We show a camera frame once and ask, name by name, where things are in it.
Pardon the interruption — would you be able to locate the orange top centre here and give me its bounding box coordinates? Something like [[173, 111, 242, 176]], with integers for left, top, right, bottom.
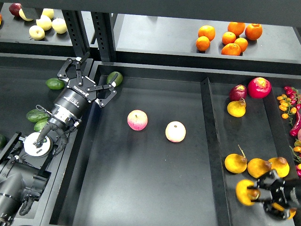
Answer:
[[228, 22, 246, 37]]

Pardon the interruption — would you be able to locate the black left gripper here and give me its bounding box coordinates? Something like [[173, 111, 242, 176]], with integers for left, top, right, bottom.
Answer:
[[54, 52, 118, 118]]

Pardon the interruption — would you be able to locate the pale yellow pear middle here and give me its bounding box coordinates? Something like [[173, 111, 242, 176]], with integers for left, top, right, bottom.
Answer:
[[36, 15, 52, 31]]

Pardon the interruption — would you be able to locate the black perforated shelf post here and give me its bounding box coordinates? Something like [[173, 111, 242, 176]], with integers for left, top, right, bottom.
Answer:
[[91, 12, 117, 62], [62, 9, 90, 57]]

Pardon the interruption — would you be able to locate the pink red apple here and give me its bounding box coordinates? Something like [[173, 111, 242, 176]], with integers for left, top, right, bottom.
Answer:
[[127, 109, 148, 131]]

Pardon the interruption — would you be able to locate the orange centre small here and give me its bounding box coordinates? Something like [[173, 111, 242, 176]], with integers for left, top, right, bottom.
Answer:
[[222, 32, 236, 45]]

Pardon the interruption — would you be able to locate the black perforated shelf post right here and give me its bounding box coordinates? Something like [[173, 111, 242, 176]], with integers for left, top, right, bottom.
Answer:
[[91, 12, 117, 62]]

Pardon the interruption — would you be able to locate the black left tray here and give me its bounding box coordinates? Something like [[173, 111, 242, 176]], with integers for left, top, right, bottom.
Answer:
[[0, 56, 88, 226]]

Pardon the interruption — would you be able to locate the black centre tray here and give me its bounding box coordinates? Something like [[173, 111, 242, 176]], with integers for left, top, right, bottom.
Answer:
[[57, 61, 227, 226]]

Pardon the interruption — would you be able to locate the orange cherry tomato bunch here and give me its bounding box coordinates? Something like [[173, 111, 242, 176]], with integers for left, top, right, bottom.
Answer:
[[277, 94, 297, 119]]

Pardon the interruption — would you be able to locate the pale yellow pear right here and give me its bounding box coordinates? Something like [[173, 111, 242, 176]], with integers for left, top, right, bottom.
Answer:
[[52, 18, 67, 34]]

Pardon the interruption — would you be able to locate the pale yellow pear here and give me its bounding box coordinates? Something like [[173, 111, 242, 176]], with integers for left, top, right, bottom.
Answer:
[[29, 25, 45, 40], [36, 15, 52, 31], [52, 18, 67, 34], [42, 8, 54, 19]]

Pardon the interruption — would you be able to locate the yellow pear right in bin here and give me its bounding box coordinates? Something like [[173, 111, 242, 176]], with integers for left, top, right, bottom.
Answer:
[[268, 157, 290, 178]]

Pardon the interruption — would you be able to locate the orange small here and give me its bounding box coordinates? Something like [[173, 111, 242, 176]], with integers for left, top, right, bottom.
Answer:
[[234, 38, 248, 53], [222, 32, 236, 45]]

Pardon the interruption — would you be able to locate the black tray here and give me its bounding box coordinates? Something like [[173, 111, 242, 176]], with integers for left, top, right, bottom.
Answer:
[[0, 56, 88, 226], [200, 73, 301, 226], [57, 61, 227, 226]]

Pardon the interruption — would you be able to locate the bright red apple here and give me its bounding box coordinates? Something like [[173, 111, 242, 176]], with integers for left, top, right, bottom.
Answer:
[[247, 77, 272, 98]]

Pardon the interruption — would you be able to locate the orange front bottom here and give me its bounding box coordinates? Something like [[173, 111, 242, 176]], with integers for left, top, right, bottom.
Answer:
[[221, 43, 241, 56]]

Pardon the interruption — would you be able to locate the dark red apple on shelf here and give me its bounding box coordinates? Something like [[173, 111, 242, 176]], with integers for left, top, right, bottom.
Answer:
[[8, 3, 22, 17]]

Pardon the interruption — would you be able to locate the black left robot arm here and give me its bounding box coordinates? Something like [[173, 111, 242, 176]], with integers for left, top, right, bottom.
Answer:
[[0, 53, 118, 226]]

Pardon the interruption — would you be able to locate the red chili pepper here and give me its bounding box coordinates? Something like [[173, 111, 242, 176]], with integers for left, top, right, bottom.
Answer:
[[289, 111, 301, 137]]

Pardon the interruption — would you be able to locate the yellow pear near red apples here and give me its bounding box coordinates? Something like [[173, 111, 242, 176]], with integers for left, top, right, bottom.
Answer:
[[227, 98, 246, 118]]

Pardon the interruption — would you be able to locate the orange top left of pile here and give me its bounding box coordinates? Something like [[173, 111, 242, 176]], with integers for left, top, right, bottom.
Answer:
[[198, 25, 215, 41]]

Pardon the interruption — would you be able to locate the green avocado cluster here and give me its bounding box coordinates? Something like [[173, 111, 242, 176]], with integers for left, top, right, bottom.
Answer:
[[33, 118, 48, 132], [26, 109, 49, 122]]

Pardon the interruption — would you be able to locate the green avocado left edge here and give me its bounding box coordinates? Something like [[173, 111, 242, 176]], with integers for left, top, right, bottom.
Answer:
[[0, 134, 7, 148]]

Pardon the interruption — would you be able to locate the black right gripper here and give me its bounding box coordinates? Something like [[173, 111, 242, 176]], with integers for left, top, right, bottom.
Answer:
[[247, 169, 298, 220]]

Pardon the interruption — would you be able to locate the yellow pear middle in bin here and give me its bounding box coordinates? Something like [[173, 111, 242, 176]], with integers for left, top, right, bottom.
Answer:
[[247, 158, 271, 178]]

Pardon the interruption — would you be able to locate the orange left front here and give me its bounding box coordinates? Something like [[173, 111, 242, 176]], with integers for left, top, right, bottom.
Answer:
[[196, 36, 210, 51]]

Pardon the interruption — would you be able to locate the yellow pear left in bin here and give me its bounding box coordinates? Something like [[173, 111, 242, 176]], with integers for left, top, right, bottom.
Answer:
[[224, 144, 247, 174]]

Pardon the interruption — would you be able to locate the black perforated shelf post left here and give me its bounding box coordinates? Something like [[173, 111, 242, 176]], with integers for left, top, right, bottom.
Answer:
[[62, 9, 90, 57]]

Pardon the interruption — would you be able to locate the black right tray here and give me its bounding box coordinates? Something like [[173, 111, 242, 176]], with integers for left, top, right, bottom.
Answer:
[[200, 73, 301, 226]]

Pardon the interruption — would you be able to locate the pale pink apple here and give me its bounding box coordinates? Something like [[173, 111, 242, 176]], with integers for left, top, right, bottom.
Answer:
[[165, 121, 186, 143]]

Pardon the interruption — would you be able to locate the pale yellow pear front left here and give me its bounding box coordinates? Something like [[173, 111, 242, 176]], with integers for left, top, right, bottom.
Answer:
[[29, 25, 45, 40]]

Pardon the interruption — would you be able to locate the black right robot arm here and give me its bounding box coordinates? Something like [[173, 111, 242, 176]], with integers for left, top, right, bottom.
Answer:
[[246, 169, 301, 219]]

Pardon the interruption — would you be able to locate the green avocado middle cluster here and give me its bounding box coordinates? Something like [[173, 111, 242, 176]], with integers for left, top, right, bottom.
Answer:
[[33, 118, 48, 132]]

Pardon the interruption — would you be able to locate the yellow pear lower right bin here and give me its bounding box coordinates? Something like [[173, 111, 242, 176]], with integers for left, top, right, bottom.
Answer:
[[272, 203, 296, 219]]

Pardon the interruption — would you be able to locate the green avocado top left tray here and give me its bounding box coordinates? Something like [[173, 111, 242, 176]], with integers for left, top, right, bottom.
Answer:
[[46, 78, 65, 90]]

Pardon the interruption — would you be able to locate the yellow pear in bin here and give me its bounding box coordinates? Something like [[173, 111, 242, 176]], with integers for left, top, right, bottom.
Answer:
[[268, 157, 290, 178], [224, 144, 247, 174], [247, 158, 271, 178]]

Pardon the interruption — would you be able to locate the green avocado upper cluster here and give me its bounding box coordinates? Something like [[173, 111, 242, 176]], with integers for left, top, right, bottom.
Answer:
[[26, 109, 49, 122]]

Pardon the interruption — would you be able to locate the orange right small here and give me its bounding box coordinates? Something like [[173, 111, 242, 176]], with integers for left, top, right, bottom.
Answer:
[[234, 38, 248, 53]]

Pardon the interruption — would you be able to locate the pale yellow pear half hidden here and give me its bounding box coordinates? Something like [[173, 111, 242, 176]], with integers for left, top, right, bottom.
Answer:
[[19, 8, 33, 21]]

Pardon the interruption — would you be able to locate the pale yellow pear back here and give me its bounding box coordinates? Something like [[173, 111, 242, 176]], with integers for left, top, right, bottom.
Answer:
[[42, 8, 54, 19]]

